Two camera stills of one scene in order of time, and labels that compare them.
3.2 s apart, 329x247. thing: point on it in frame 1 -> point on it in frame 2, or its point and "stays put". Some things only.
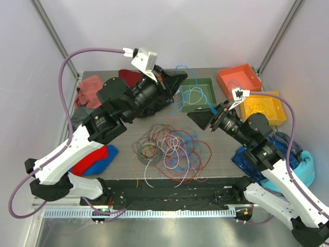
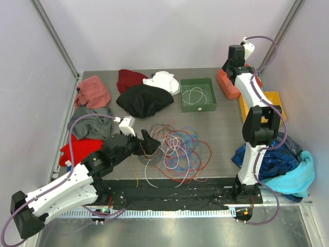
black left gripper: (168, 82) -> (151, 143)
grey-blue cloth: (295, 148) stays put
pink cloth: (87, 91) stays put
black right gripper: (203, 117) -> (225, 65)
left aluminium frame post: (41, 11) stays put
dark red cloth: (132, 78) stays put
